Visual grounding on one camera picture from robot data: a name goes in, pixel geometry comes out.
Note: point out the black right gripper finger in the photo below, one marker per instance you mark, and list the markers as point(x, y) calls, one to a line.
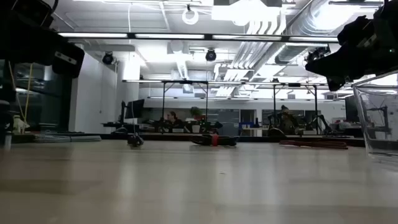
point(325, 67)
point(335, 82)

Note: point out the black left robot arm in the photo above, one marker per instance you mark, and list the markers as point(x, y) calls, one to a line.
point(25, 28)

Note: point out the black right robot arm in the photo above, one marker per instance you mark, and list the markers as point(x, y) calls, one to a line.
point(388, 14)

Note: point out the background black robot arm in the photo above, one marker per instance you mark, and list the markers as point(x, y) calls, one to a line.
point(321, 123)

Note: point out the black ceiling spotlight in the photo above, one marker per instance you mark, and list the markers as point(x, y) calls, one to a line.
point(108, 58)
point(211, 55)

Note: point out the person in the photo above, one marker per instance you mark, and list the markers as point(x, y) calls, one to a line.
point(286, 119)
point(174, 121)

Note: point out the clear plastic container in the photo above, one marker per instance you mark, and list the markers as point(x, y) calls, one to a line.
point(382, 140)

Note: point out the grey desk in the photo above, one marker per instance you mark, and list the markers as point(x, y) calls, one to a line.
point(119, 125)

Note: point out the computer monitor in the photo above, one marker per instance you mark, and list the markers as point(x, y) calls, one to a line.
point(135, 109)

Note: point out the overhead LED light bar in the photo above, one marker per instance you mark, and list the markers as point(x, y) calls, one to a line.
point(208, 36)

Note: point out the green potted plant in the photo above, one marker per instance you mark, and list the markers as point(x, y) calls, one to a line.
point(196, 112)

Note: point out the black rig frame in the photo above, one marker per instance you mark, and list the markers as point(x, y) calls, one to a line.
point(163, 105)
point(315, 105)

